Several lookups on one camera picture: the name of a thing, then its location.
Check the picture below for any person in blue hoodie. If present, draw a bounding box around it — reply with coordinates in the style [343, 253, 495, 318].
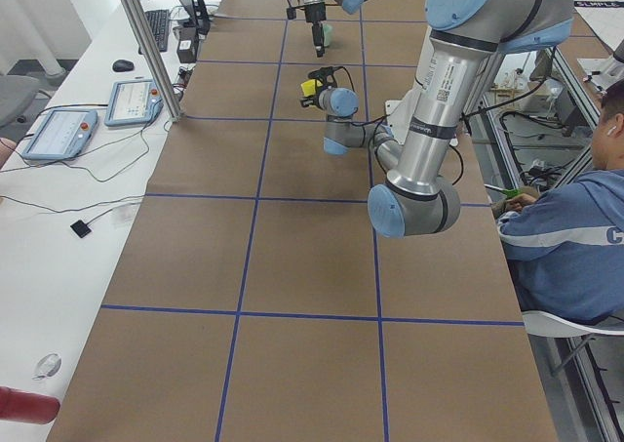
[497, 82, 623, 324]

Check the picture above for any teach pendant tablet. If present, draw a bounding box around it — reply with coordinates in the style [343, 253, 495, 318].
[21, 109, 98, 161]
[104, 79, 163, 127]

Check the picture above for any aluminium frame post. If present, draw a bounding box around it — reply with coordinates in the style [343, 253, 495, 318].
[120, 0, 182, 123]

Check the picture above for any yellow plastic cup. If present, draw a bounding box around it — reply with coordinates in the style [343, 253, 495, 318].
[300, 79, 319, 97]

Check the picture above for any light green plastic cup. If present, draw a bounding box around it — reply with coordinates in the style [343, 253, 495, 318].
[323, 22, 333, 48]

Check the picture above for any far teach pendant tablet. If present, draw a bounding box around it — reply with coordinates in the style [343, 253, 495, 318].
[104, 79, 163, 127]

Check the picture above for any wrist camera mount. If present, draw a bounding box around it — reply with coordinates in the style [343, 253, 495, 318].
[307, 66, 336, 88]

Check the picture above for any near teach pendant tablet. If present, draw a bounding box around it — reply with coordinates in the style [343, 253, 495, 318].
[21, 109, 98, 161]

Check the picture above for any red cylinder bottle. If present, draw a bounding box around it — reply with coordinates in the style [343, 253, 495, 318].
[1, 386, 60, 424]

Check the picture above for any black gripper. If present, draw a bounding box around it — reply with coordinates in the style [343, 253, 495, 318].
[299, 88, 324, 110]
[304, 3, 326, 57]

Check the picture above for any black computer mouse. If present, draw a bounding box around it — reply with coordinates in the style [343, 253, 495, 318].
[112, 60, 135, 72]

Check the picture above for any black keyboard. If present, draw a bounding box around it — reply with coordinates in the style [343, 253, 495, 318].
[144, 9, 170, 52]

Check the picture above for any white chair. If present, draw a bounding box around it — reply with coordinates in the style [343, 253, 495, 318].
[522, 310, 623, 377]

